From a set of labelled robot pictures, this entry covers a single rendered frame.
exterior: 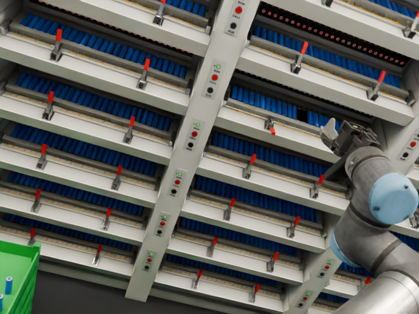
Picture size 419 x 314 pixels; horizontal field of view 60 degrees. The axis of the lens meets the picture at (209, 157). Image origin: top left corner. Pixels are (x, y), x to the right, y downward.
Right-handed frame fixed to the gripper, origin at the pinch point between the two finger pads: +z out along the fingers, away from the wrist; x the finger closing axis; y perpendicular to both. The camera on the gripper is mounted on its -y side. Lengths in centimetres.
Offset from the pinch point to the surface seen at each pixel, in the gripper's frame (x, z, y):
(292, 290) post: -30, 22, -81
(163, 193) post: 39, 17, -46
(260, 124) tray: 15.2, 18.5, -10.1
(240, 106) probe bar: 23.1, 20.6, -7.0
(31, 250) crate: 76, -1, -69
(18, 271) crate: 77, -7, -73
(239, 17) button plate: 34.2, 15.1, 19.3
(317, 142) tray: -5.7, 18.4, -10.2
